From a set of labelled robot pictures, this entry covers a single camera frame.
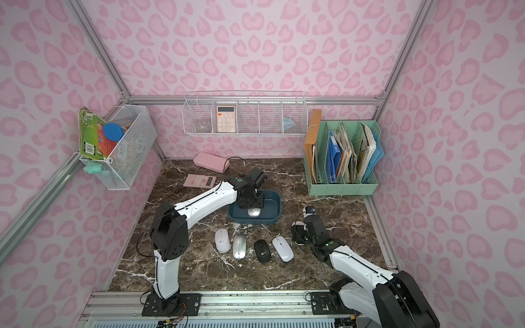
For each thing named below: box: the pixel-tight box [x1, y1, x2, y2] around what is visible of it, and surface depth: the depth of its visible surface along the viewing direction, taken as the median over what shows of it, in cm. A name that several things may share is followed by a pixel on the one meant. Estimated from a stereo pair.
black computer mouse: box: [253, 239, 273, 264], surface depth 86 cm
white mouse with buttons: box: [214, 228, 232, 254], surface depth 88 cm
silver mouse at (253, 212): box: [247, 207, 262, 218], surface depth 88 cm
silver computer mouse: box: [232, 233, 248, 260], surface depth 88 cm
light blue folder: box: [362, 133, 385, 182], surface depth 94 cm
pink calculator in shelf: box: [216, 105, 236, 134], surface depth 97 cm
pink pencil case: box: [192, 151, 231, 173], surface depth 121 cm
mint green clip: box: [82, 162, 103, 175], surface depth 65 cm
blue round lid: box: [102, 123, 124, 142], surface depth 76 cm
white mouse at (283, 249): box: [272, 235, 295, 264], surface depth 86 cm
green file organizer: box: [303, 119, 382, 196], surface depth 100 cm
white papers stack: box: [358, 123, 377, 181], surface depth 95 cm
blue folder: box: [326, 129, 342, 184], surface depth 96 cm
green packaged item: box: [78, 106, 117, 160], surface depth 72 cm
